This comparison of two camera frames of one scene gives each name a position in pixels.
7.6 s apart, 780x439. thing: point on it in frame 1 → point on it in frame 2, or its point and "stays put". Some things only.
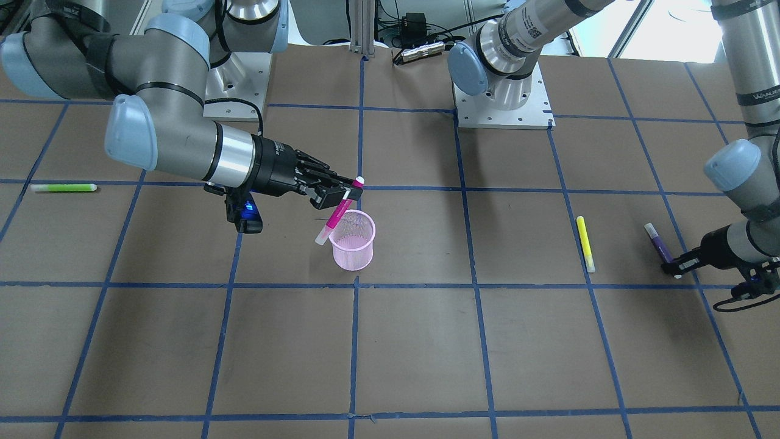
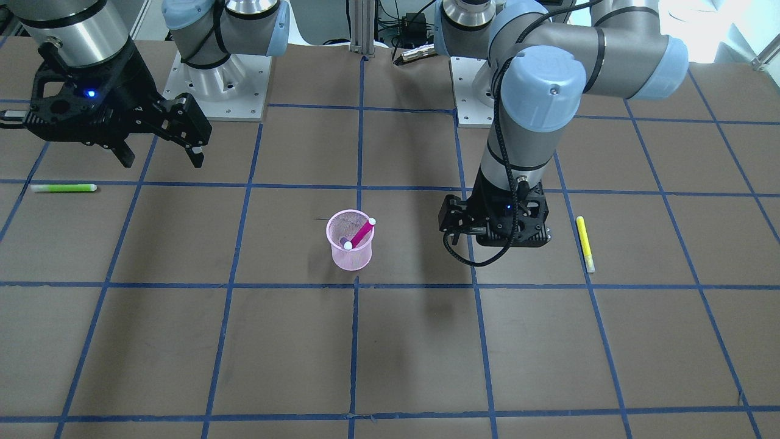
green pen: (64, 187) stays put
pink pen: (326, 233) → (363, 231)
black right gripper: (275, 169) → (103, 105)
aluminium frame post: (362, 23) stays put
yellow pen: (585, 245) stays put
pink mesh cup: (351, 239) stays put
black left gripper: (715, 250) → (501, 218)
